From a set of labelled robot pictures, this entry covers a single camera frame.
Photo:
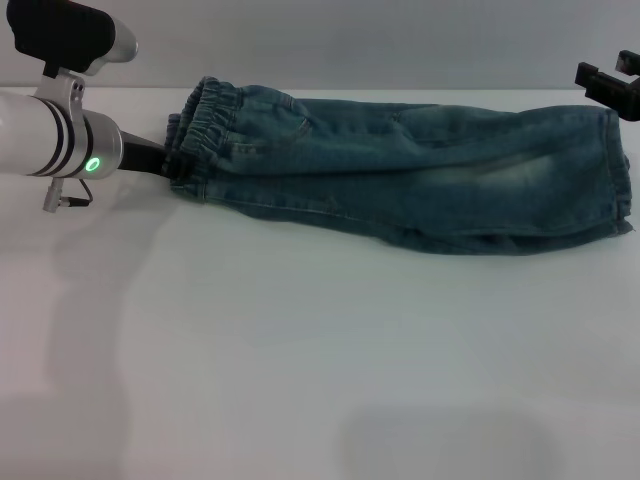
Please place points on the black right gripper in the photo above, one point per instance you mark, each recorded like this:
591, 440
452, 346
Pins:
622, 97

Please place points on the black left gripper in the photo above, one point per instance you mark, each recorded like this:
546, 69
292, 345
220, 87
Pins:
142, 155

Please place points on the white tablecloth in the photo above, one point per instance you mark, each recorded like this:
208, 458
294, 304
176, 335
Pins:
200, 350

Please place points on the blue denim shorts with cartoon print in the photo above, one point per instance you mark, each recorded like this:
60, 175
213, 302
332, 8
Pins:
400, 180

